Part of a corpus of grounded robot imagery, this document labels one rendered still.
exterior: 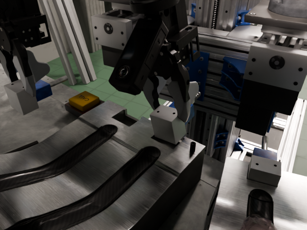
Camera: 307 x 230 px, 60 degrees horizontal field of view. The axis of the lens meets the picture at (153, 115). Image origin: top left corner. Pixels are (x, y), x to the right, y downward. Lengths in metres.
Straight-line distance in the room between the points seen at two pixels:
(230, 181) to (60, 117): 0.47
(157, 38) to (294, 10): 0.47
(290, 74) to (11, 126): 0.70
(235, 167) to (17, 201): 0.37
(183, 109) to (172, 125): 0.04
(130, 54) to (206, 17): 0.63
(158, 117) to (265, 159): 0.21
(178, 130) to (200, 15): 0.57
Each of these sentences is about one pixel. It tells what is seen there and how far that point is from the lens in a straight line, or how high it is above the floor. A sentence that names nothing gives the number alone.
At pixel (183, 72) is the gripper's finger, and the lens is 0.41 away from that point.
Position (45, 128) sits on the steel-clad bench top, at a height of 0.80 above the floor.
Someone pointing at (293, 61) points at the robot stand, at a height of 0.97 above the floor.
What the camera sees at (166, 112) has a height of 0.95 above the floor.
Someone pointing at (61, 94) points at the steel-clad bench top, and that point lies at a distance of 0.87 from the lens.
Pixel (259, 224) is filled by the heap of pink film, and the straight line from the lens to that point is 0.41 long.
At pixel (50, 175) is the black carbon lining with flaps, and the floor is 0.88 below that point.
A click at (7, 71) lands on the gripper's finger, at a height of 0.98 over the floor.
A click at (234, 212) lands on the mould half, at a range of 0.46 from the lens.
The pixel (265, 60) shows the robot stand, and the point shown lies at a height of 0.96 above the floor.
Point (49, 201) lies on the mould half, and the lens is 0.42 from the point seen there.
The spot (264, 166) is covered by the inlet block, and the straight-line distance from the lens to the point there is 0.51.
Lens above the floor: 1.22
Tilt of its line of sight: 35 degrees down
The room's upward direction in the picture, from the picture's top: straight up
